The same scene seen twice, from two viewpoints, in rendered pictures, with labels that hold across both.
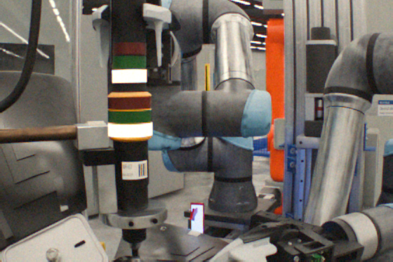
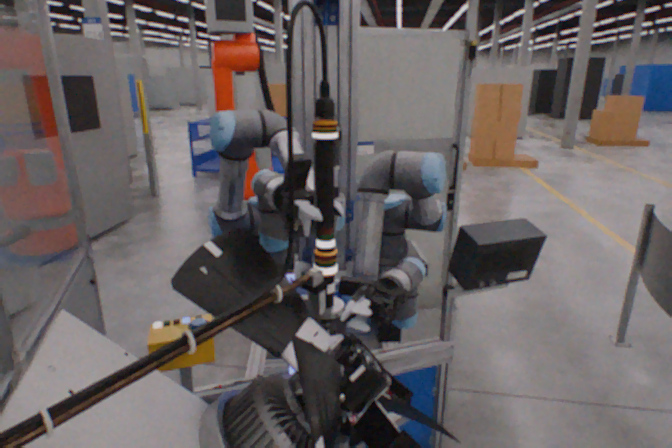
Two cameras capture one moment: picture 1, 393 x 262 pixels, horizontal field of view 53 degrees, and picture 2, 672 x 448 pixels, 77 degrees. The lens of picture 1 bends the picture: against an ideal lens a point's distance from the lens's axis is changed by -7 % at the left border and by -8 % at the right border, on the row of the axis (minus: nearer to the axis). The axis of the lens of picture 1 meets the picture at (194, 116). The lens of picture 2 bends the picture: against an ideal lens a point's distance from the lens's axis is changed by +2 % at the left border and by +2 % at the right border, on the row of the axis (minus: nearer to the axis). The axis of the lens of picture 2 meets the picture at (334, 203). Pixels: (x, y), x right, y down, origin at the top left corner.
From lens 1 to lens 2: 55 cm
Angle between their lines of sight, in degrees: 31
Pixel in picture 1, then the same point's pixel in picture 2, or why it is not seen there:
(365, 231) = (404, 280)
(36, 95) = (246, 250)
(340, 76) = (372, 182)
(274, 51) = (223, 76)
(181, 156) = (230, 225)
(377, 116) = not seen: hidden behind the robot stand
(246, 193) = not seen: hidden behind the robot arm
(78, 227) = (311, 325)
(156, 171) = (102, 204)
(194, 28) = (256, 140)
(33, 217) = (290, 328)
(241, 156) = not seen: hidden behind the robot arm
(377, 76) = (396, 183)
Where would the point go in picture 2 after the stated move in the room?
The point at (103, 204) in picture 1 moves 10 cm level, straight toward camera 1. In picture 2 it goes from (321, 309) to (359, 332)
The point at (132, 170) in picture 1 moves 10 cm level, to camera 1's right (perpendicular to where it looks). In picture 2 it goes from (331, 288) to (375, 276)
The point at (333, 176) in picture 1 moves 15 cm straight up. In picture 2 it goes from (371, 244) to (373, 195)
